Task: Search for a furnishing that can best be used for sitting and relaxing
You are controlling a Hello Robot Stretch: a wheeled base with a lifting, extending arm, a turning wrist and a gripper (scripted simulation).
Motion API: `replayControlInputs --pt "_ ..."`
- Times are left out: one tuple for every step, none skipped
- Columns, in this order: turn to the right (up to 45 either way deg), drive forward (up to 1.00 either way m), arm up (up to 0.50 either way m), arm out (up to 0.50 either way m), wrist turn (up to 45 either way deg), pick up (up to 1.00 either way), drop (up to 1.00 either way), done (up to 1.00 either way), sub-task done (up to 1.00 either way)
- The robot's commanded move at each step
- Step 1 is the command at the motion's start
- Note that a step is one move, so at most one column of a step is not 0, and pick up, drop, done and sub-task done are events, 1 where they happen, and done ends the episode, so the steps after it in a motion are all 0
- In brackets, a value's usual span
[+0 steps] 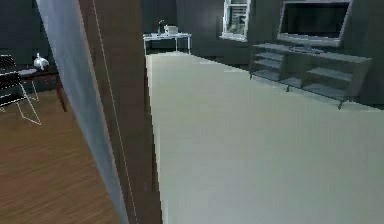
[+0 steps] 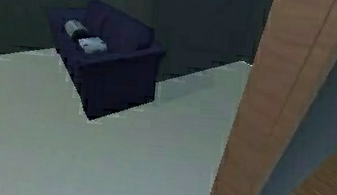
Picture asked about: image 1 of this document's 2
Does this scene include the white side table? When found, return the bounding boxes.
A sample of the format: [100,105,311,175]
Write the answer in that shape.
[142,32,193,56]

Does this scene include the brown room door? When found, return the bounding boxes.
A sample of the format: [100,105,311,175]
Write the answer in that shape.
[77,0,163,224]

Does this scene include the white box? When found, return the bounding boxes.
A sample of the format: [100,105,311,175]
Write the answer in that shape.
[163,24,179,35]

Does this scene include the white framed window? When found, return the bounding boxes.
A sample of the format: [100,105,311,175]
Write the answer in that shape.
[219,0,252,43]

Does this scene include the grey television stand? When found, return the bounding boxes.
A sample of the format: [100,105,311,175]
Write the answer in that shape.
[249,42,373,111]

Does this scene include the dark wooden table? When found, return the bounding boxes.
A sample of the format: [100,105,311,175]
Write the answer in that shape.
[13,65,68,113]

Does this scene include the black television set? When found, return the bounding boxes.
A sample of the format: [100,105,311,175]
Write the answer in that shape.
[276,0,354,48]

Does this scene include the white wire chair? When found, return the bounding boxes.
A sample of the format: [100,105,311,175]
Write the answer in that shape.
[0,54,43,127]

